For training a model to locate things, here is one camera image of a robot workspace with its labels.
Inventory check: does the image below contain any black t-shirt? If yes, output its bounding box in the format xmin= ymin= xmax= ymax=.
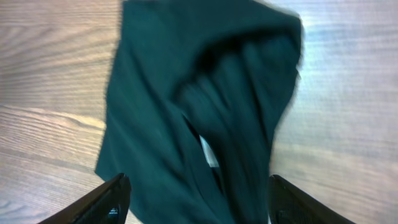
xmin=96 ymin=0 xmax=302 ymax=223

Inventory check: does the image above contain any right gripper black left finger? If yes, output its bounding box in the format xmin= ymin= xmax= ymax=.
xmin=39 ymin=173 xmax=131 ymax=224

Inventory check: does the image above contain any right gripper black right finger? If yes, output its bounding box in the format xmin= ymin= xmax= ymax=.
xmin=269 ymin=175 xmax=354 ymax=224

